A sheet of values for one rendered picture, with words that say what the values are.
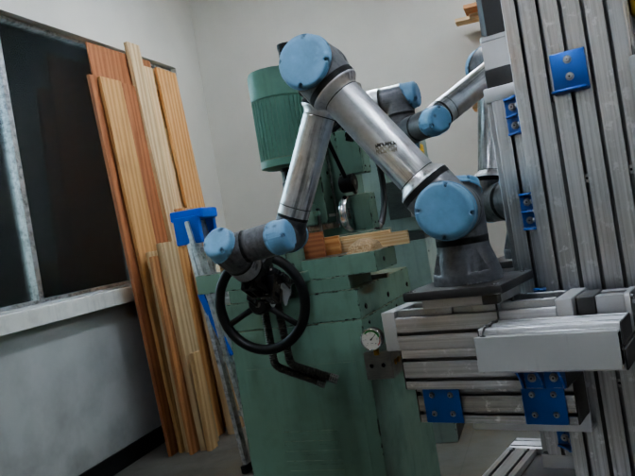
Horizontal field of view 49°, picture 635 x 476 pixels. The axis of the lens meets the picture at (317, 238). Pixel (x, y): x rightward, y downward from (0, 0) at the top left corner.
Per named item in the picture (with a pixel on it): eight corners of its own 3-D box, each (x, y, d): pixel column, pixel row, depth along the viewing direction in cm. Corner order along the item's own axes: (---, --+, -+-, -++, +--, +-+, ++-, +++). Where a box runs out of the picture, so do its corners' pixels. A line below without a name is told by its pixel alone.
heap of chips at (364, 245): (343, 255, 203) (341, 242, 203) (358, 250, 216) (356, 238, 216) (372, 250, 199) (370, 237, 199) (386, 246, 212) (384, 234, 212)
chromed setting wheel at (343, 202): (340, 233, 227) (334, 196, 227) (352, 231, 238) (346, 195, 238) (349, 232, 226) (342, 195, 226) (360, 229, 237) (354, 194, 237)
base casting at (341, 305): (228, 332, 218) (223, 304, 218) (300, 303, 271) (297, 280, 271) (363, 318, 201) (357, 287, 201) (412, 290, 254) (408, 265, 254)
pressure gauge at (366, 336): (363, 358, 195) (358, 329, 195) (367, 355, 199) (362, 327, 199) (384, 356, 193) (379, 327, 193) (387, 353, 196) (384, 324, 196)
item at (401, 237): (248, 266, 231) (246, 254, 231) (250, 265, 233) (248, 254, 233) (408, 243, 211) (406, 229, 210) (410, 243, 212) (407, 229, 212)
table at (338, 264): (180, 299, 213) (177, 280, 213) (230, 286, 241) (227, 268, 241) (368, 275, 190) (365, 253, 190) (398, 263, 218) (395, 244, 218)
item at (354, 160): (341, 176, 236) (334, 131, 236) (350, 176, 244) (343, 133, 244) (365, 171, 233) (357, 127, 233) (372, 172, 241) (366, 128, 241)
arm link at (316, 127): (320, 48, 168) (270, 244, 175) (305, 39, 157) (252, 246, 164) (366, 59, 164) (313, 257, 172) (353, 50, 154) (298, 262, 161)
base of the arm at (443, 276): (512, 273, 157) (505, 229, 157) (489, 282, 145) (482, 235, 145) (450, 279, 166) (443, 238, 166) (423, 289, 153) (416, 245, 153)
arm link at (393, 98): (417, 108, 192) (412, 76, 192) (379, 116, 196) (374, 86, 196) (423, 110, 199) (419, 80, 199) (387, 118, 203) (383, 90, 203)
